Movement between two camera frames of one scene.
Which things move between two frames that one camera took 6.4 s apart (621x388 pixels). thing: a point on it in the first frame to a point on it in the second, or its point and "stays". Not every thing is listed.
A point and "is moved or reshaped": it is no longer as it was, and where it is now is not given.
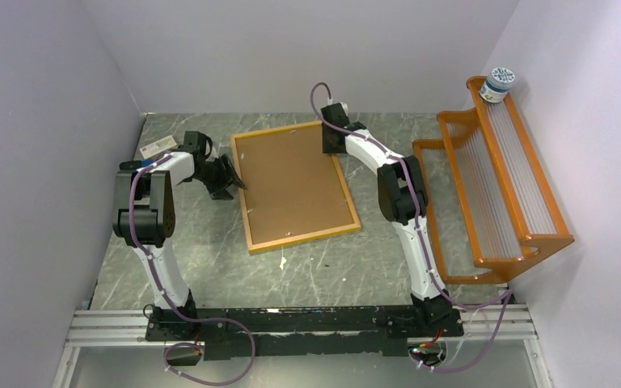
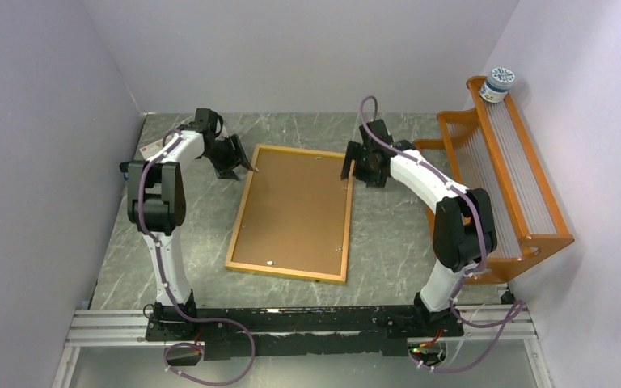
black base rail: x=249 y=332 stays
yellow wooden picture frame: x=293 y=191 is moved or reshaped
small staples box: x=158 y=146 stays
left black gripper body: x=216 y=176 to x=223 y=157
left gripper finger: x=232 y=172 to x=239 y=150
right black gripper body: x=327 y=147 to x=364 y=171
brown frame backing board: x=292 y=187 is moved or reshaped
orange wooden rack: x=494 y=201 stays
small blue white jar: x=497 y=85 stays
